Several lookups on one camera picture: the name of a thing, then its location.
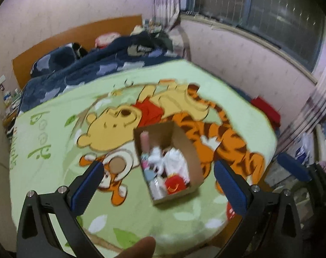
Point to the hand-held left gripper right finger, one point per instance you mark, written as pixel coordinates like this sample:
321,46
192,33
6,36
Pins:
230,190

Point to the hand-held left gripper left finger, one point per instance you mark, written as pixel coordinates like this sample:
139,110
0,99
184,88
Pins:
85,190

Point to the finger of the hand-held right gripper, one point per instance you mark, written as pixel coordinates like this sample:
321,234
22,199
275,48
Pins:
292,166

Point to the brown cardboard box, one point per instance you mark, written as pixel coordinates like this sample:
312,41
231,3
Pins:
189,166

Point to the small red box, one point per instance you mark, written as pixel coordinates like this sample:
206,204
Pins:
177,185

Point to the white plastic packet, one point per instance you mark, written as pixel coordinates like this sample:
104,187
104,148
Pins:
177,161

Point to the pink floral tube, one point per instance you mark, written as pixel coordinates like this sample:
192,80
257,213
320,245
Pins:
145,162

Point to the white wipes packet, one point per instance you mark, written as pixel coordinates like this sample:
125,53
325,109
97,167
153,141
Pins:
157,188

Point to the pink stick packet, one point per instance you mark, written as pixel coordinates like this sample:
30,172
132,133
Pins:
145,141

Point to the person's left hand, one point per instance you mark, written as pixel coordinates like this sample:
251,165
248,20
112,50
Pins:
136,250

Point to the green printed blanket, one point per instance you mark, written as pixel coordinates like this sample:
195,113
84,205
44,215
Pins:
58,166

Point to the red cloth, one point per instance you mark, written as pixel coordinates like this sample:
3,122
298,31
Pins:
267,111

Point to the cream wardrobe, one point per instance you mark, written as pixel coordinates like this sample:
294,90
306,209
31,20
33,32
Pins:
0,153

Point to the cluttered wooden nightstand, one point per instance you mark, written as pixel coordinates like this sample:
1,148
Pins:
9,104

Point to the navy patterned duvet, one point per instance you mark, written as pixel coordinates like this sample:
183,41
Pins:
85,70

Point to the navy patterned pillow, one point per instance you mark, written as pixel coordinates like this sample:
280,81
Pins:
52,59

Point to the black and white plush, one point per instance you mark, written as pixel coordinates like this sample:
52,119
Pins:
79,49

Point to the pink plush toy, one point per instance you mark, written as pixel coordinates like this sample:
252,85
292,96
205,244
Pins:
107,40

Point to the orange wooden headboard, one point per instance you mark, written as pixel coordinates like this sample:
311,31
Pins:
58,40

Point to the large window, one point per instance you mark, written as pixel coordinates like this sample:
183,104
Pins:
246,10

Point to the pile of dark clothes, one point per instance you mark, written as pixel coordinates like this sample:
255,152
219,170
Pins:
157,39

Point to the pale floral curtain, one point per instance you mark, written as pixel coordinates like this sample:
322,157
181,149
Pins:
167,2

